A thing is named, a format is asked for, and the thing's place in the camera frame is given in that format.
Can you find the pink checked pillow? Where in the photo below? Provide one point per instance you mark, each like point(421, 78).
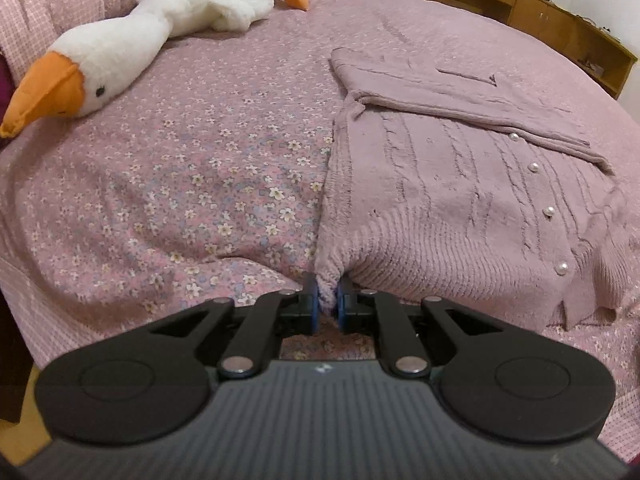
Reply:
point(60, 0)

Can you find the white goose plush toy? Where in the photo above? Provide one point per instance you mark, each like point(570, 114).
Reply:
point(150, 20)

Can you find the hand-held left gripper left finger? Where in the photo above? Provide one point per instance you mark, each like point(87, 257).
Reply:
point(312, 310)

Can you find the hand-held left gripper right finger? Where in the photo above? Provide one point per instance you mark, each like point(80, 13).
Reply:
point(343, 310)

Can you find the pink floral bedspread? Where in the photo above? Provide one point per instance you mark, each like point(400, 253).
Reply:
point(175, 160)

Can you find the pink knit cardigan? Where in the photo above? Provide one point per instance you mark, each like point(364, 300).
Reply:
point(425, 210)

